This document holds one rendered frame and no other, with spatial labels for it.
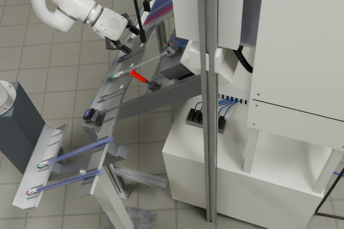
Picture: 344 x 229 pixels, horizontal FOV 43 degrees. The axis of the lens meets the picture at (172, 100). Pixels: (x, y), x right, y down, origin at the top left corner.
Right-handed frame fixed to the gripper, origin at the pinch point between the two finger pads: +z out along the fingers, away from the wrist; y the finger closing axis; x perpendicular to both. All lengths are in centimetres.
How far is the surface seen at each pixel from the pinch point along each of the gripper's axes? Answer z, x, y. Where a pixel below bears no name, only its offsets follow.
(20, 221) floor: 15, 118, -56
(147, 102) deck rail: 12.8, -5.0, -21.1
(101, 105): 6.6, 29.8, -14.3
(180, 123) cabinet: 38.9, 21.5, -6.6
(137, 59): 8.6, 16.4, 5.5
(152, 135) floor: 54, 88, 13
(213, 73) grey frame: 13, -45, -25
